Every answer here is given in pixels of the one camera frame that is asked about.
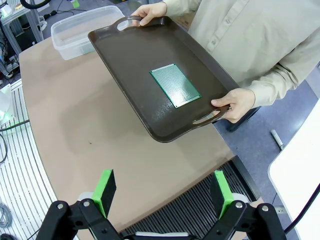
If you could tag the clear open plastic tub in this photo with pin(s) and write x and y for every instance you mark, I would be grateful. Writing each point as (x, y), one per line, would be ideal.
(72, 37)

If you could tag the black slotted PCB rack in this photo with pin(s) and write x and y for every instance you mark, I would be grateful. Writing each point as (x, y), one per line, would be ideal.
(190, 207)

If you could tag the person's left forearm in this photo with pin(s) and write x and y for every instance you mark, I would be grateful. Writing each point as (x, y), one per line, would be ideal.
(280, 77)

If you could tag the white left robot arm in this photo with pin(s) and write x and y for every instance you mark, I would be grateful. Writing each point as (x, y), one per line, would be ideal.
(6, 102)

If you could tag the white slotted base plate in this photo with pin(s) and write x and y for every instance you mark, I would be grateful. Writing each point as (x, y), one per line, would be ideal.
(22, 162)

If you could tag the person's left hand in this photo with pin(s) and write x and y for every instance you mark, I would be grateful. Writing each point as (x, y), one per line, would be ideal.
(241, 103)

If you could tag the green perforated PCB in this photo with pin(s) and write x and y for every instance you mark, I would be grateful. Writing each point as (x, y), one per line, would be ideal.
(175, 85)

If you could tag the person in beige shirt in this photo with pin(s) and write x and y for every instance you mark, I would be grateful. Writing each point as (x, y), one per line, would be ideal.
(237, 30)

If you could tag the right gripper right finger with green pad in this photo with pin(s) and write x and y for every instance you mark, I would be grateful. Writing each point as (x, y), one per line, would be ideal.
(220, 195)

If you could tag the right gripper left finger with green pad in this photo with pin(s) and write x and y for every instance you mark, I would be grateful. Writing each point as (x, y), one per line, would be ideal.
(105, 192)

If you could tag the person's right forearm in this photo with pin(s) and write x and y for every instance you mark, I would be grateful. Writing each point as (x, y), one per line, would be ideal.
(182, 5)

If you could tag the dark brown serving tray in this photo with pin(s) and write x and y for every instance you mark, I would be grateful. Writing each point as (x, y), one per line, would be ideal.
(130, 75)

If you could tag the brown cardboard box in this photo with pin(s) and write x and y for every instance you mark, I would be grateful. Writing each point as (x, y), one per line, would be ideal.
(185, 22)

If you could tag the white office table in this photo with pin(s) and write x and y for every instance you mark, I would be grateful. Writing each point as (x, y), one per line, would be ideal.
(300, 162)

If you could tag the aluminium frame stand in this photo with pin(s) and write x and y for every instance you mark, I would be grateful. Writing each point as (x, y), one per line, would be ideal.
(33, 22)

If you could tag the person's right hand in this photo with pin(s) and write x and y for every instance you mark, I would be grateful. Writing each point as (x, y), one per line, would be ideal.
(152, 12)

